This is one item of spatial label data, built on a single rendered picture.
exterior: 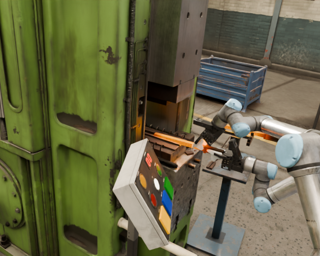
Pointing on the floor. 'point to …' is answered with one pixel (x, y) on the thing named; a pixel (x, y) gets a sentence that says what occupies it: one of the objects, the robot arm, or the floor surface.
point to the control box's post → (132, 239)
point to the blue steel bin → (231, 80)
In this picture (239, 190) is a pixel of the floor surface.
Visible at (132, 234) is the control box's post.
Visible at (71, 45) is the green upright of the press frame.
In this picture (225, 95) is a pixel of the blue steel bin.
